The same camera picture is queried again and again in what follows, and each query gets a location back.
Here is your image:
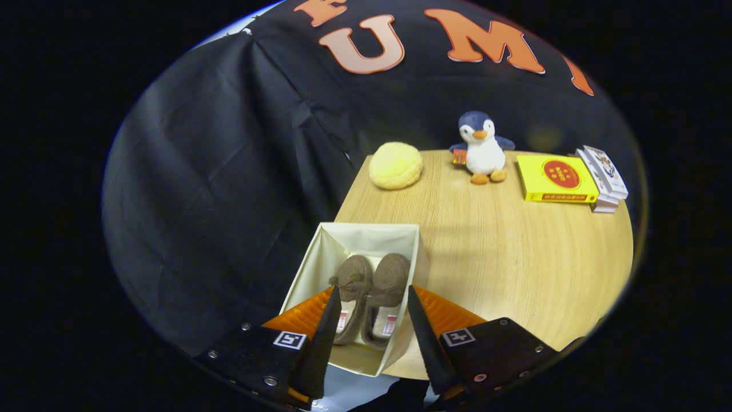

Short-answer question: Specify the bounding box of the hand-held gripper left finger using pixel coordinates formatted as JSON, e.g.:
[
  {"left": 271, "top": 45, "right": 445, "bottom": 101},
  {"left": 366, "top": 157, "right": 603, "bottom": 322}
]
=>
[{"left": 194, "top": 288, "right": 342, "bottom": 409}]

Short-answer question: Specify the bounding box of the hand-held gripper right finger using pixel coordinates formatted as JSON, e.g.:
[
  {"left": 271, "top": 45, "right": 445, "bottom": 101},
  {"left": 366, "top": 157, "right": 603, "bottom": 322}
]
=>
[{"left": 408, "top": 284, "right": 560, "bottom": 402}]

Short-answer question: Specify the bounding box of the brown felt shoe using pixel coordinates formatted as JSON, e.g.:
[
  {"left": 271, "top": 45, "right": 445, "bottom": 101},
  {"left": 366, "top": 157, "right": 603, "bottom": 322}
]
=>
[
  {"left": 360, "top": 253, "right": 411, "bottom": 351},
  {"left": 329, "top": 255, "right": 375, "bottom": 346}
]

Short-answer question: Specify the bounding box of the cream fabric storage box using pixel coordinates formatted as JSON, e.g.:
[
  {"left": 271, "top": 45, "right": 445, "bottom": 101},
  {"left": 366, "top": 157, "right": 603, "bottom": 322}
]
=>
[{"left": 279, "top": 222, "right": 431, "bottom": 377}]

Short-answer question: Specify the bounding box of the person's dark clothing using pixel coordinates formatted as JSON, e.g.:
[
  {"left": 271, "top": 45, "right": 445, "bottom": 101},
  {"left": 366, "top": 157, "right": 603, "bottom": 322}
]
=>
[{"left": 349, "top": 378, "right": 435, "bottom": 412}]

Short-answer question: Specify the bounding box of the yellow plush bun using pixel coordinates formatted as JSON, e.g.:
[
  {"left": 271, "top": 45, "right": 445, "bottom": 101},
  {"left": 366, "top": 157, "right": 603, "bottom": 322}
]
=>
[{"left": 369, "top": 141, "right": 424, "bottom": 191}]

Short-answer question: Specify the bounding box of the yellow book with red circle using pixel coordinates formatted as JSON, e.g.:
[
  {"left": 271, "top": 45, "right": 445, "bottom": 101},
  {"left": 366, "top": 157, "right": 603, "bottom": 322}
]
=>
[{"left": 516, "top": 154, "right": 599, "bottom": 203}]

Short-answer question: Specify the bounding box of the black backdrop cloth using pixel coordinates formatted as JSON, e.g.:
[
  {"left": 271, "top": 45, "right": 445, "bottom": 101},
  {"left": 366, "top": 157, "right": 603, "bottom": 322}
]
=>
[{"left": 103, "top": 0, "right": 635, "bottom": 361}]

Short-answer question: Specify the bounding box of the penguin plush toy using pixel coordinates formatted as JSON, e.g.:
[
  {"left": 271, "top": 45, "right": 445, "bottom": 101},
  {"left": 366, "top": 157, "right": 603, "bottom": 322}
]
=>
[{"left": 449, "top": 110, "right": 515, "bottom": 185}]

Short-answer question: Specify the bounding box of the white book with illustrated cover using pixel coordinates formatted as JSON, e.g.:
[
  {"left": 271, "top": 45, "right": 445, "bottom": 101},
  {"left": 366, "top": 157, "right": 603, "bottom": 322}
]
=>
[{"left": 583, "top": 145, "right": 628, "bottom": 200}]

